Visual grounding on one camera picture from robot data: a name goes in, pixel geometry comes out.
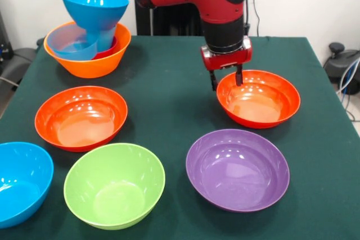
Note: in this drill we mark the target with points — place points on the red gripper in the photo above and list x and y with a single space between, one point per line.
227 60

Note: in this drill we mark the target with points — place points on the purple bowl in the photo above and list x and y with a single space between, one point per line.
239 178

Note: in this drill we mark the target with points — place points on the dark green tablecloth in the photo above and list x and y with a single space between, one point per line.
309 153

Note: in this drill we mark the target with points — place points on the black round base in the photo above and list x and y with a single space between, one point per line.
337 65

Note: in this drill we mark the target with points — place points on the small red bowl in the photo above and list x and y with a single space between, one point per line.
111 51

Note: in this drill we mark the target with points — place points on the blue cup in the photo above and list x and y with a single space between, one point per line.
105 40

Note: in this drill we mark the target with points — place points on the orange bowl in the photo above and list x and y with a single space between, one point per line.
90 68

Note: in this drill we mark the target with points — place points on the translucent blue bowl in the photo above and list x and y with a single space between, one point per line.
70 51

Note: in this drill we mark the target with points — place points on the green bowl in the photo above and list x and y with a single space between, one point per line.
112 195

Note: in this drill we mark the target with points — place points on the grey round base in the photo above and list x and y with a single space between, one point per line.
19 60

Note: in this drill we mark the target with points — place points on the black equipment box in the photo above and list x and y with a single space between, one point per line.
4 40

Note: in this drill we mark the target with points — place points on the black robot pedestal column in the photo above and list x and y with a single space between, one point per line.
174 20

